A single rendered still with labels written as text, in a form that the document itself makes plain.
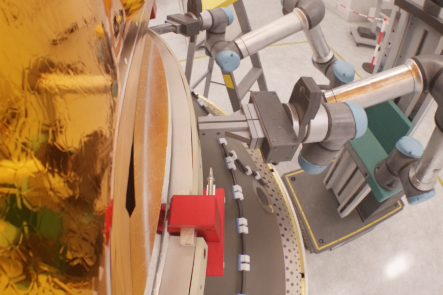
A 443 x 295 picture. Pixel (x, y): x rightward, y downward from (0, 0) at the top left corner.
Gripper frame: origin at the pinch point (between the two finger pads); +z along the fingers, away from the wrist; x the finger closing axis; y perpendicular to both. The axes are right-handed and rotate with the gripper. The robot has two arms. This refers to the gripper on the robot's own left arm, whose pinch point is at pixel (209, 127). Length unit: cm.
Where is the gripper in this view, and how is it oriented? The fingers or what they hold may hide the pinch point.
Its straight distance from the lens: 39.1
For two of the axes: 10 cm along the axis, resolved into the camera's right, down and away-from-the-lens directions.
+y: -0.9, 6.8, 7.3
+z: -9.8, 0.5, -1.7
